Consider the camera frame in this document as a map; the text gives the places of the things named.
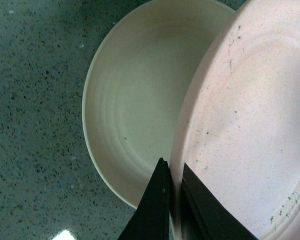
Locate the cream plate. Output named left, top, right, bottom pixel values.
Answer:
left=82, top=0, right=234, bottom=208

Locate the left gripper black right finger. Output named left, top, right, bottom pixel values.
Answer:
left=180, top=164, right=256, bottom=240

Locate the pink plate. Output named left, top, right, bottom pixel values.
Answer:
left=170, top=0, right=300, bottom=240

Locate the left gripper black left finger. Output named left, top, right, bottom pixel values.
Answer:
left=118, top=157, right=171, bottom=240

